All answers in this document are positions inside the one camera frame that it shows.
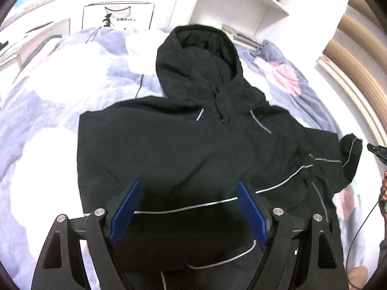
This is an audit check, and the black cable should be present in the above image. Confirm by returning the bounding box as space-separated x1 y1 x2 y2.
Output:
347 192 382 280

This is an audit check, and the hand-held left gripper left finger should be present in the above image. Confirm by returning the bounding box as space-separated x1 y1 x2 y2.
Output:
31 180 142 290

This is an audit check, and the person's right hand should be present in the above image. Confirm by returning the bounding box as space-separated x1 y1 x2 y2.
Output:
379 172 387 212

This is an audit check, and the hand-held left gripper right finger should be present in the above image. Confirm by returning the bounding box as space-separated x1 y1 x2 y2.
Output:
236 181 350 290

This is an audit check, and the white printed paper bag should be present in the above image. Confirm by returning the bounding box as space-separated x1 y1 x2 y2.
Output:
82 2 155 31

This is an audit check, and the white desk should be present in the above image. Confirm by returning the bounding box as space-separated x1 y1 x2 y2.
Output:
0 18 71 67

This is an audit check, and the floral fleece blanket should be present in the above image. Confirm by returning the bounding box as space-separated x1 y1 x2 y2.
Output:
0 26 378 290

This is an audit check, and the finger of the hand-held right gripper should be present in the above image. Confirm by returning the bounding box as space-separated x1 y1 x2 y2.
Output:
367 143 387 166

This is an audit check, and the black hoodie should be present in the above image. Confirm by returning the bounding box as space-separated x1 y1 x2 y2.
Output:
77 24 363 290

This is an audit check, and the white shelf unit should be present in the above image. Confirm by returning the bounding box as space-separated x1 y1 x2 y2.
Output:
189 0 291 37

